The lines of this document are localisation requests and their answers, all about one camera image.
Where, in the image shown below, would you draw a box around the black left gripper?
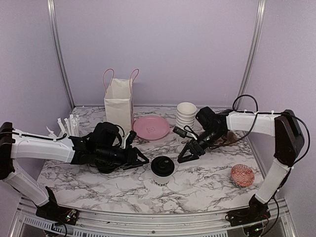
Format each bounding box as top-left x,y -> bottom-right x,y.
96,145 -> 150,170

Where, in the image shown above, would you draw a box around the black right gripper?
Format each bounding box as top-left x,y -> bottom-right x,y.
178,127 -> 225,163

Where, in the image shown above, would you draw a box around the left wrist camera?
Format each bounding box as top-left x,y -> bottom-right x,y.
120,130 -> 137,149

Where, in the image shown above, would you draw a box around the pink plate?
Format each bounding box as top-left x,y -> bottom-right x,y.
133,115 -> 169,141

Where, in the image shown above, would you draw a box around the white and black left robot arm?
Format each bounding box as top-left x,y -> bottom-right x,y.
0,122 -> 149,220

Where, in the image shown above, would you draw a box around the brown cardboard cup carrier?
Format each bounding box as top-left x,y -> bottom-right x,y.
198,130 -> 238,148

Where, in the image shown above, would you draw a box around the right aluminium frame post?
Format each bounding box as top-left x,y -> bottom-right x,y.
238,0 -> 267,96

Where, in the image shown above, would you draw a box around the white paper coffee cup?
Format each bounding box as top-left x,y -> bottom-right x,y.
152,168 -> 175,187

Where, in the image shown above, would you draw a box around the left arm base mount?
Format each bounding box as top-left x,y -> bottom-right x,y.
36,186 -> 79,226

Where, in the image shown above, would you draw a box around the front aluminium rail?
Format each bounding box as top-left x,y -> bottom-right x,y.
8,197 -> 297,237

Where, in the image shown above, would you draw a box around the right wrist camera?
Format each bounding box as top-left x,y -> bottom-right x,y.
173,125 -> 198,140

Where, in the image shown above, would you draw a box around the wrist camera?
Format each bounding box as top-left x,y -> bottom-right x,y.
120,130 -> 137,149
173,125 -> 198,140

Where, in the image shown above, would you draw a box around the left aluminium frame post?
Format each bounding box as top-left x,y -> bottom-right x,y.
47,0 -> 75,110

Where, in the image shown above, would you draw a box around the white paper bag pink handles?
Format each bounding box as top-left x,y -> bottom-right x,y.
102,68 -> 139,132

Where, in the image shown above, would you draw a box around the front stack of black lids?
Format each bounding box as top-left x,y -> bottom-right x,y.
94,160 -> 123,174

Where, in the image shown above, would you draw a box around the black cup lid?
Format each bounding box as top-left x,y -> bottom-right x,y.
151,156 -> 175,177

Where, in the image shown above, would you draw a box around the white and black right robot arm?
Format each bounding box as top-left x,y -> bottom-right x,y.
178,107 -> 305,221

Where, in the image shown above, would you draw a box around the aluminium frame post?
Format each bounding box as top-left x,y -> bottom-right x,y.
238,0 -> 267,96
47,0 -> 75,110

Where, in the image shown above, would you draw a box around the stack of white paper cups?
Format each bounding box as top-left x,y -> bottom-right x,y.
176,102 -> 197,129

